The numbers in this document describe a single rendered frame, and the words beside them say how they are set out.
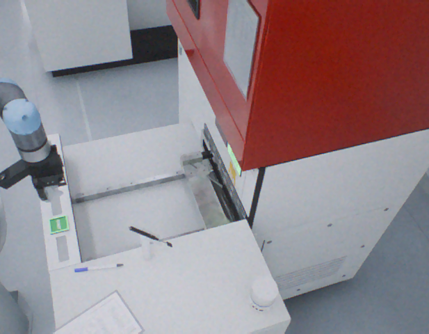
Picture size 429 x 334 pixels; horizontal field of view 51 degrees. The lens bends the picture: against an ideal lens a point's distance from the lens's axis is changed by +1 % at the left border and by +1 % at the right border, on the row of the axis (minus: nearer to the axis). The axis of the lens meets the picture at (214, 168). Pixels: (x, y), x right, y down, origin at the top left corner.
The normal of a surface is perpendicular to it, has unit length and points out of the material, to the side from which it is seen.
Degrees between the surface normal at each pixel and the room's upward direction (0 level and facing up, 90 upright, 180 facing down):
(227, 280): 0
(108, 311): 0
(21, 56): 0
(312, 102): 90
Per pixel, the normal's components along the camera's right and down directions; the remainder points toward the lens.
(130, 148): 0.06, -0.62
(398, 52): 0.33, 0.75
